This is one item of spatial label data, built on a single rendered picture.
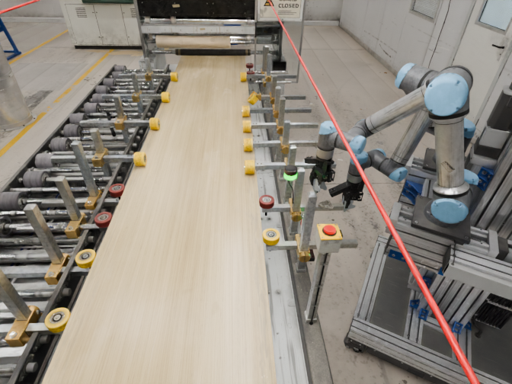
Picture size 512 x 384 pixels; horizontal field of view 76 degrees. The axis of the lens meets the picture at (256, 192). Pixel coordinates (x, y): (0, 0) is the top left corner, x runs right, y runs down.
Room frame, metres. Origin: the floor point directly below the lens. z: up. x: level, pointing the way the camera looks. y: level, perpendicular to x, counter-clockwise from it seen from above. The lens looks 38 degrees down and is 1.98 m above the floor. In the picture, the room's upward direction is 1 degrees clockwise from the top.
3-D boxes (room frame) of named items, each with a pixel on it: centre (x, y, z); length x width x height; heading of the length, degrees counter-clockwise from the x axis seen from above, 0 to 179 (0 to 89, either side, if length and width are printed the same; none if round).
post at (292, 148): (1.53, -0.19, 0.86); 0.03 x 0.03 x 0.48; 4
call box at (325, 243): (0.77, -0.24, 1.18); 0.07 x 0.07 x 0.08; 4
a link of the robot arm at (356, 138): (1.20, -0.39, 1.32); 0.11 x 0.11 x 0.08; 56
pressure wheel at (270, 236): (1.06, -0.07, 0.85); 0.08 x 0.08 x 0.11
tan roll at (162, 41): (3.84, 0.52, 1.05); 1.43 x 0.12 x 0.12; 94
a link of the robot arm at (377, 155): (1.37, -0.58, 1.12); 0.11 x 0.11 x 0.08; 31
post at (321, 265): (0.77, -0.24, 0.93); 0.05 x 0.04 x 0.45; 4
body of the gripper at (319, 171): (1.23, -0.30, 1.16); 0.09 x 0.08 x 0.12; 24
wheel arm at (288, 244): (1.07, -0.27, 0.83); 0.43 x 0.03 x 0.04; 94
